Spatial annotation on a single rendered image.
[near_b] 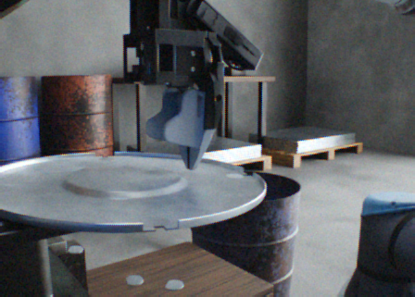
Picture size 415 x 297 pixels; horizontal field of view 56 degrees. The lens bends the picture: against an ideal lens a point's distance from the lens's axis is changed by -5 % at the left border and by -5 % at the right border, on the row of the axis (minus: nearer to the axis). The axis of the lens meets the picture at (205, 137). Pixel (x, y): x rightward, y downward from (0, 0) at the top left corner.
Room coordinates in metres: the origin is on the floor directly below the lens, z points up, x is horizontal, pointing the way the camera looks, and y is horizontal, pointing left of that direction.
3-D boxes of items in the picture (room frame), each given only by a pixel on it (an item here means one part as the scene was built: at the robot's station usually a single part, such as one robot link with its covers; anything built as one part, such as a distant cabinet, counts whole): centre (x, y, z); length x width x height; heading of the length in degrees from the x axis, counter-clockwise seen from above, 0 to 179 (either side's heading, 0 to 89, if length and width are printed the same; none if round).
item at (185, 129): (0.43, 0.02, 0.83); 0.06 x 0.03 x 0.09; 127
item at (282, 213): (1.48, -0.15, 0.24); 0.42 x 0.42 x 0.48
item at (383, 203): (0.68, -0.35, 0.62); 0.13 x 0.12 x 0.14; 15
